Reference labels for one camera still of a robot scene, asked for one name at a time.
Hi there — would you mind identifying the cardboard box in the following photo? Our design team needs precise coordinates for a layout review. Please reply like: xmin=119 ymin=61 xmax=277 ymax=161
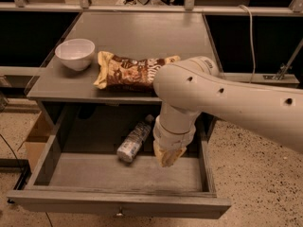
xmin=19 ymin=113 xmax=53 ymax=171

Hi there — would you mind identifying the metal drawer knob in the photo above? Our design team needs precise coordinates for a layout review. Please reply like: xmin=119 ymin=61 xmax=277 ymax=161
xmin=115 ymin=207 xmax=125 ymax=218

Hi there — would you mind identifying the metal rail frame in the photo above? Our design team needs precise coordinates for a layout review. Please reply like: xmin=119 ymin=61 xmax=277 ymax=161
xmin=0 ymin=0 xmax=303 ymax=17

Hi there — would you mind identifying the open grey top drawer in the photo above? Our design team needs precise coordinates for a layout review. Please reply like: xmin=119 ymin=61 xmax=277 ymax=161
xmin=6 ymin=104 xmax=232 ymax=220

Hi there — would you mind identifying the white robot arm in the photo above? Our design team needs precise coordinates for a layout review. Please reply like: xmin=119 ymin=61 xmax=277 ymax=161
xmin=153 ymin=57 xmax=303 ymax=166

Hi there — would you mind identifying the clear plastic water bottle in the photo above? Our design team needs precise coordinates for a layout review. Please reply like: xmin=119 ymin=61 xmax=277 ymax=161
xmin=116 ymin=114 xmax=154 ymax=163

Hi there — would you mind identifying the black floor cable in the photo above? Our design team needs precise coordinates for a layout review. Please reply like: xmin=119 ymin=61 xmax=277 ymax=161
xmin=0 ymin=132 xmax=55 ymax=227

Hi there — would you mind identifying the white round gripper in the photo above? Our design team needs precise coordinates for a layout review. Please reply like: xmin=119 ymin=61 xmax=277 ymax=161
xmin=152 ymin=116 xmax=196 ymax=167

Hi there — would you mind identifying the white cable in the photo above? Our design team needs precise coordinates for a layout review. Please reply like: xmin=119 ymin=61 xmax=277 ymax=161
xmin=238 ymin=4 xmax=257 ymax=84

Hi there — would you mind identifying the white bowl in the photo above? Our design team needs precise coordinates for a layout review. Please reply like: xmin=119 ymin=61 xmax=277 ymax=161
xmin=55 ymin=39 xmax=96 ymax=71

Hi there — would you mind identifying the brown yellow snack bag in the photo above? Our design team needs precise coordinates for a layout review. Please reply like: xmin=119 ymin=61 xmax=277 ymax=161
xmin=94 ymin=51 xmax=181 ymax=92

